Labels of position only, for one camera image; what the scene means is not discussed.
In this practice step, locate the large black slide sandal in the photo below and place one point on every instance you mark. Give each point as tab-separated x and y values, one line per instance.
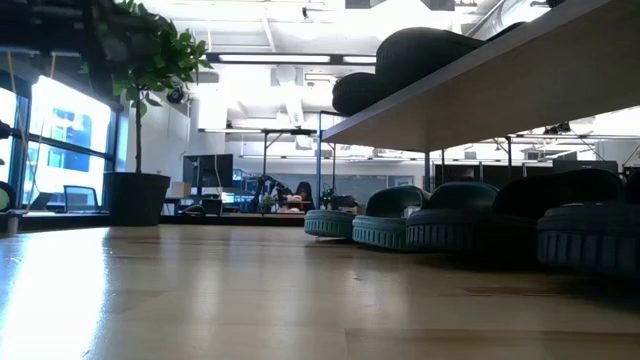
360	95
420	60

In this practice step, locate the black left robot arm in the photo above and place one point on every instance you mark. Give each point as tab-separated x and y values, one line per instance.
60	30

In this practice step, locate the green slide sandal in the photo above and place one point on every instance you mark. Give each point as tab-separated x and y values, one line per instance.
380	232
330	224

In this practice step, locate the person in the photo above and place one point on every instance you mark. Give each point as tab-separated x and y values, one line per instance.
304	191

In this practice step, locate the black wall security camera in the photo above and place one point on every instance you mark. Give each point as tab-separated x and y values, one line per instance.
176	95

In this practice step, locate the wooden shelf with black legs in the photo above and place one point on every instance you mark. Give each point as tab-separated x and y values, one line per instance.
500	90

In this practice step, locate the mesh office chair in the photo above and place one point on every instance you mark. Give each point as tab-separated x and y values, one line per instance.
80	199

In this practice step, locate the long ceiling light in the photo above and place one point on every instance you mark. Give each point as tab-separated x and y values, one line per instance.
275	58

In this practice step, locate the metal framed workbench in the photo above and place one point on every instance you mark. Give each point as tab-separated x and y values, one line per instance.
240	131

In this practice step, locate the green plant in black pot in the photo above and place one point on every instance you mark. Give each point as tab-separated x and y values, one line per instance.
165	55

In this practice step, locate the black desk monitor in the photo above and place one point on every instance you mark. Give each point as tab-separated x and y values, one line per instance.
207	170

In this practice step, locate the black computer monitor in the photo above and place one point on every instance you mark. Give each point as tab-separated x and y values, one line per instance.
585	166

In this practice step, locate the black ceiling spotlight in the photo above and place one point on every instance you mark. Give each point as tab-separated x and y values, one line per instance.
557	128

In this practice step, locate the large bright window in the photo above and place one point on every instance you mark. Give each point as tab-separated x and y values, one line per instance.
70	115

